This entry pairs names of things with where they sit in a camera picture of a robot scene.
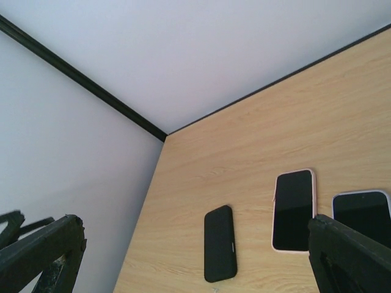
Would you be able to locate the magenta smartphone black screen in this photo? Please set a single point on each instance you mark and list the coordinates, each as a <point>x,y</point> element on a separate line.
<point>293,210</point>

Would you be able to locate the black enclosure frame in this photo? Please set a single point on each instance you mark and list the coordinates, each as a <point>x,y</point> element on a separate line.
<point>41,51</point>

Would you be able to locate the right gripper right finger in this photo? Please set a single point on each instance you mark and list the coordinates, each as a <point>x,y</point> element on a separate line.
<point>343,260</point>

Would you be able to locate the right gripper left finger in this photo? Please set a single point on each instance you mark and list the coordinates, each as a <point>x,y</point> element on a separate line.
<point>52,255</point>

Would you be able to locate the pink phone case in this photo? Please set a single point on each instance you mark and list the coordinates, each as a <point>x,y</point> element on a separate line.
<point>313,189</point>

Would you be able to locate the black phone case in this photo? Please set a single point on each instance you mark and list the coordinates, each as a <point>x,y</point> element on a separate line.
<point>220,261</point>

